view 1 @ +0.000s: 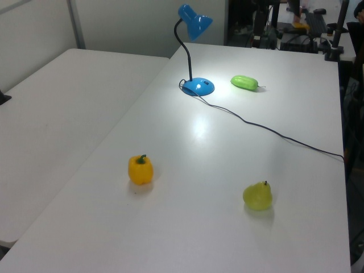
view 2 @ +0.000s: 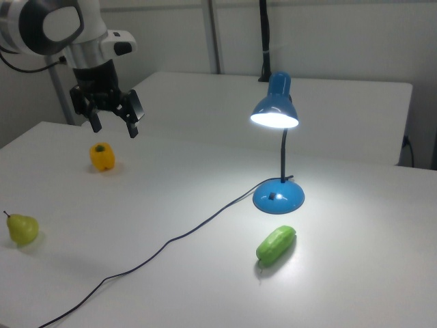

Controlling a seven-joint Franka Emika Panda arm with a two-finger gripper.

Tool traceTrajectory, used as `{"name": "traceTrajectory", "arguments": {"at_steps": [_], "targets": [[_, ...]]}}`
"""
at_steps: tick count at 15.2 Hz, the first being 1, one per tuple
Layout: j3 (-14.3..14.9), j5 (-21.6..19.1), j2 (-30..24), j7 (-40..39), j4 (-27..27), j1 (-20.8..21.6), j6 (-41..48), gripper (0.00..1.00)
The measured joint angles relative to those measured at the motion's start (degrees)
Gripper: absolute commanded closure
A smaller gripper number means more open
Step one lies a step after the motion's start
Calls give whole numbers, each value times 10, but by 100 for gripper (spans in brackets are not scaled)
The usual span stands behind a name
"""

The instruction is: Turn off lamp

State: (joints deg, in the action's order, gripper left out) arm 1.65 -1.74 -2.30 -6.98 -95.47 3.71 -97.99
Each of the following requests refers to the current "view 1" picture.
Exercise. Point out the blue desk lamp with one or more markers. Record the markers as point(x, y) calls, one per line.
point(199, 88)

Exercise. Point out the yellow toy bell pepper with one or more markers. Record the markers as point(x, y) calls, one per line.
point(140, 173)

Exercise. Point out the green toy cucumber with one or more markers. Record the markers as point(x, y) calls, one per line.
point(243, 82)

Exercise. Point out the yellow-green toy pear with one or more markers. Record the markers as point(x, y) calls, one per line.
point(257, 197)

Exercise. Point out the black equipment case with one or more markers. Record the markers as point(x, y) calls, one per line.
point(297, 42)

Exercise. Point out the black stand pole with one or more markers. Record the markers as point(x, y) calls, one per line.
point(274, 15)

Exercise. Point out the yellow object on desk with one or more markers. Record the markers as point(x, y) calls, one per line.
point(301, 26)

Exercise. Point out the black computer keyboard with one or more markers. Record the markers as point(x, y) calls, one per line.
point(316, 23)

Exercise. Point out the black pole with clamp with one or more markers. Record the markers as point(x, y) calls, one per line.
point(337, 37)

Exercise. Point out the black computer mouse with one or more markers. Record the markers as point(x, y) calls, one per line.
point(319, 11)

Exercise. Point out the black mount foot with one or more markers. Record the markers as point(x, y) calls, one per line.
point(3, 98)

